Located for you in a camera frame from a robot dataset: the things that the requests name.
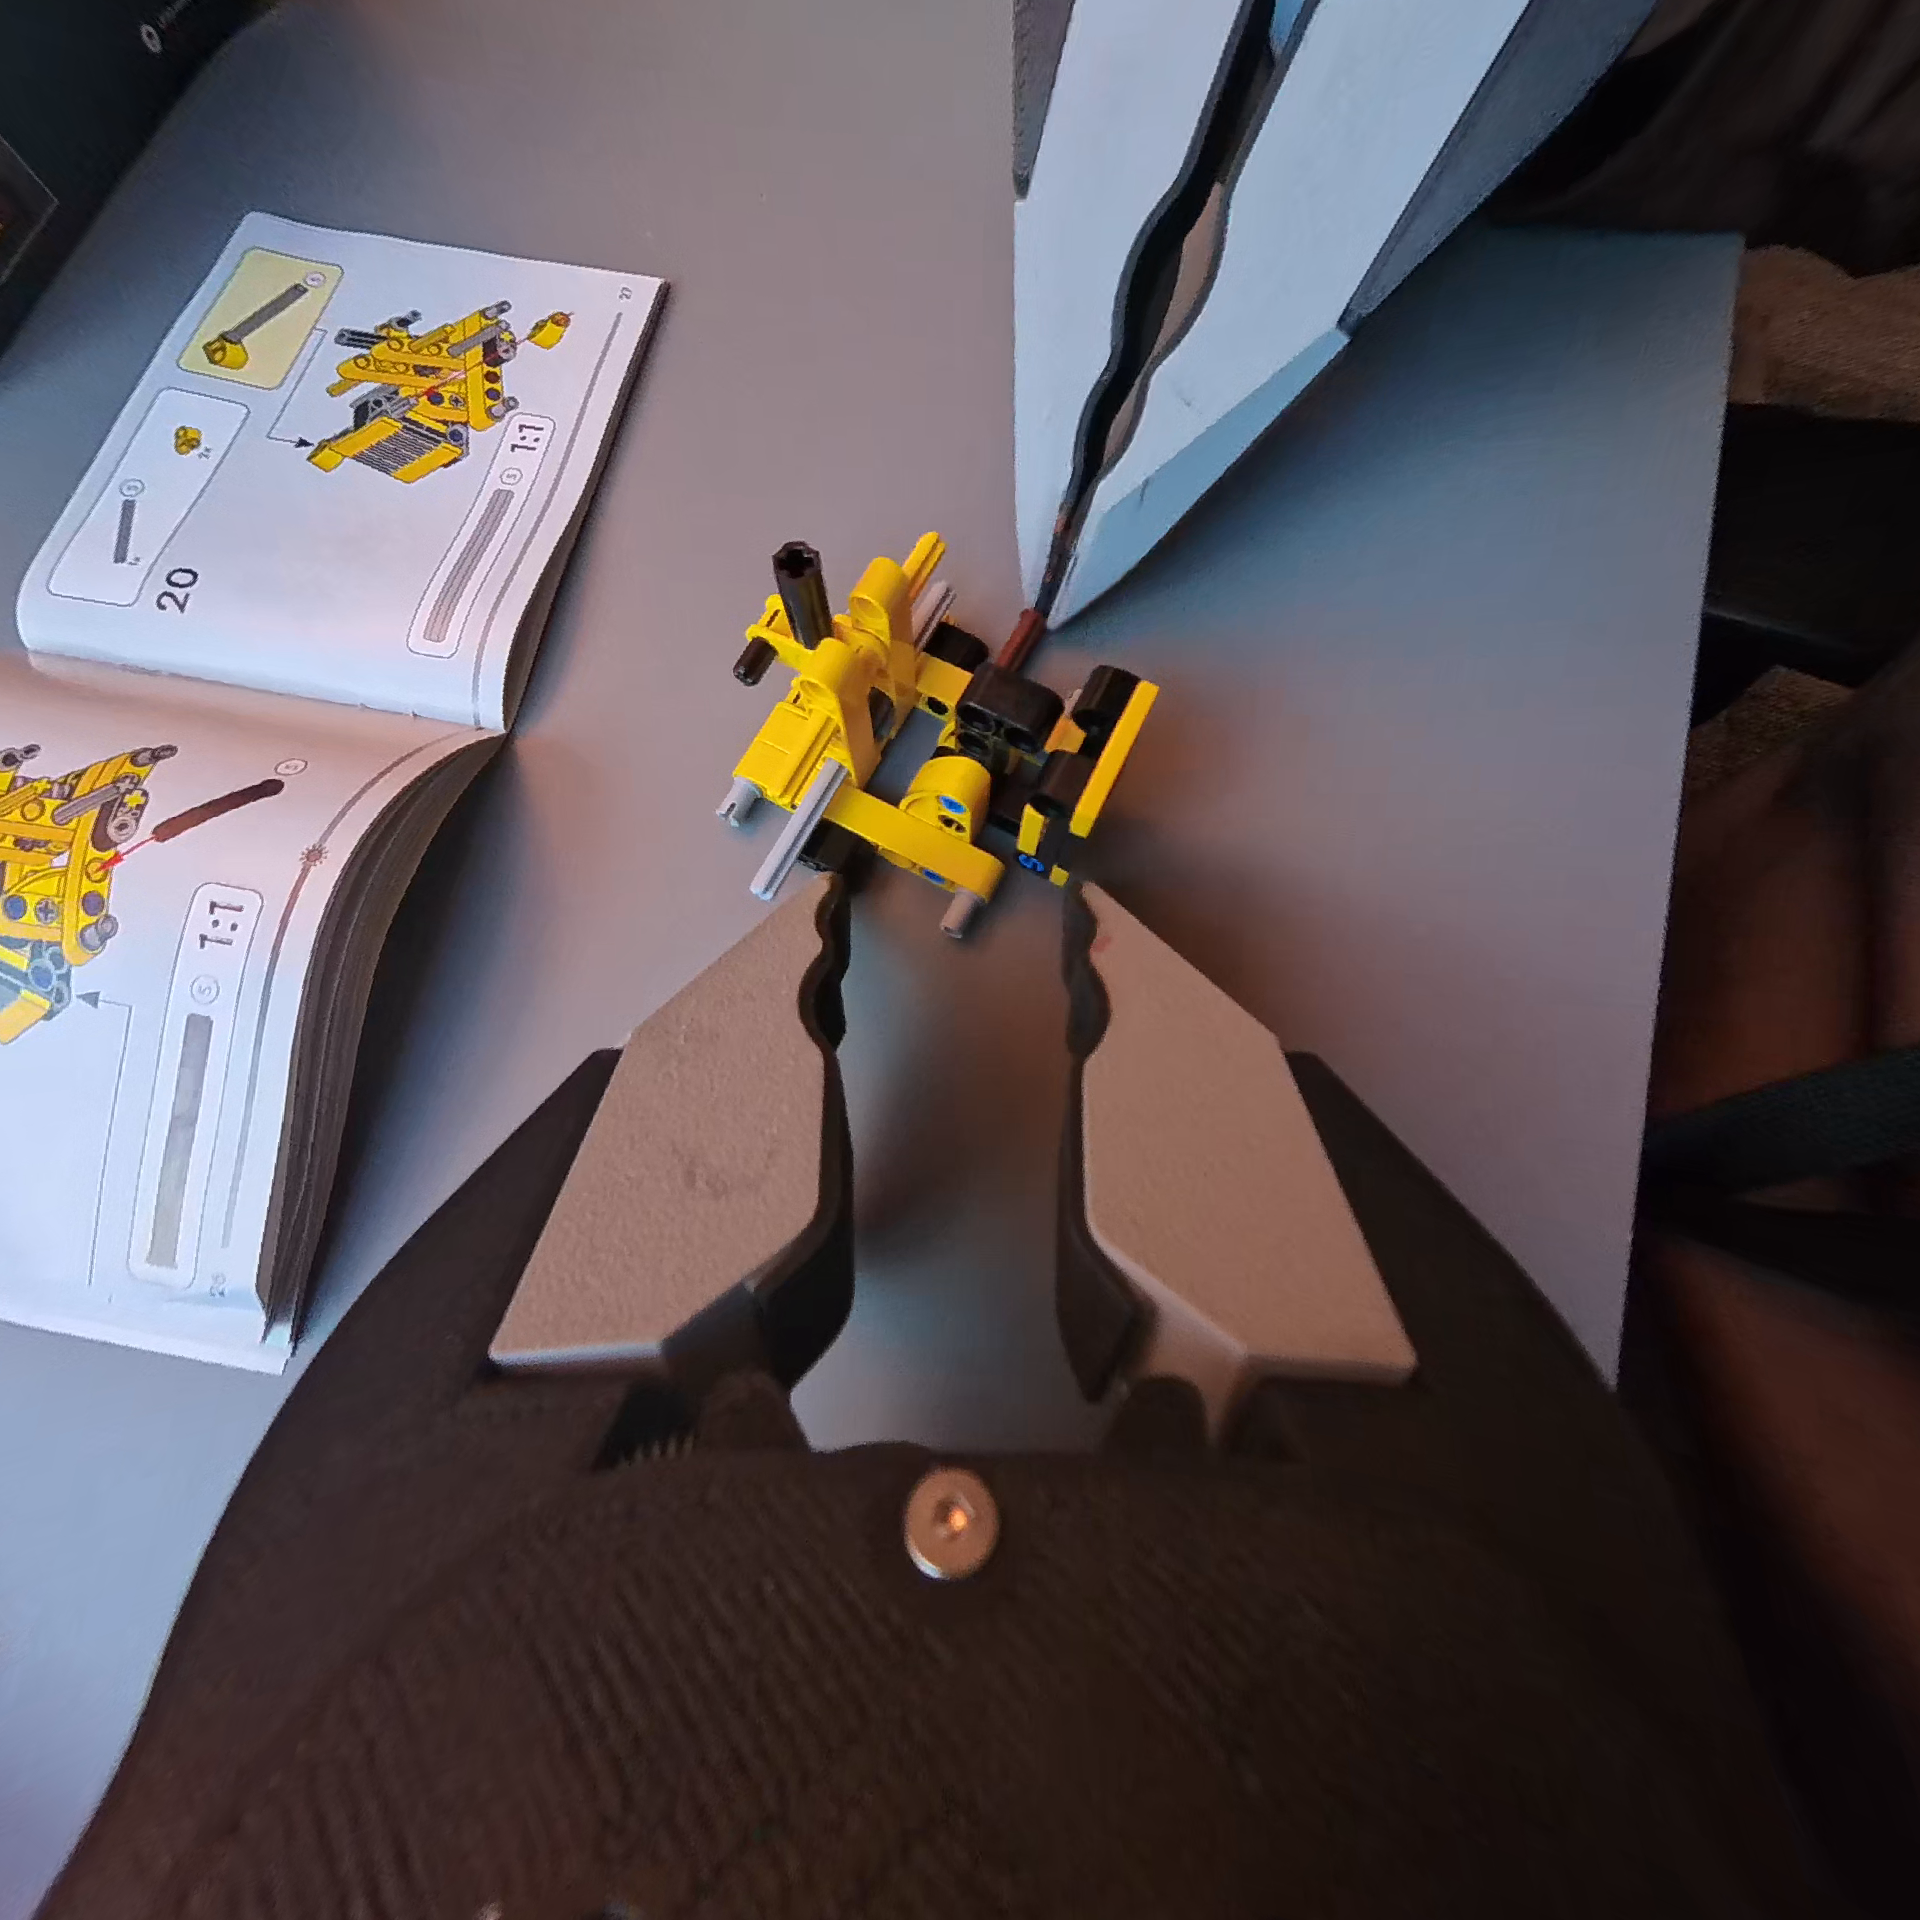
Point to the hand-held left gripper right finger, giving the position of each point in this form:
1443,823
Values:
1230,1201

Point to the yellow and black lego model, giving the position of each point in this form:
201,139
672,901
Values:
856,705

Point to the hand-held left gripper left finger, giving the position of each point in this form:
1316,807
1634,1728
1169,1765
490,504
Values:
690,1184

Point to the lego instruction booklet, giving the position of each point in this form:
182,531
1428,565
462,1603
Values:
299,629

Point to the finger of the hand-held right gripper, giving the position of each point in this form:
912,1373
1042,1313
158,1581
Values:
1318,181
1094,150

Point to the brown lego axle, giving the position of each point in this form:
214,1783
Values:
1025,638

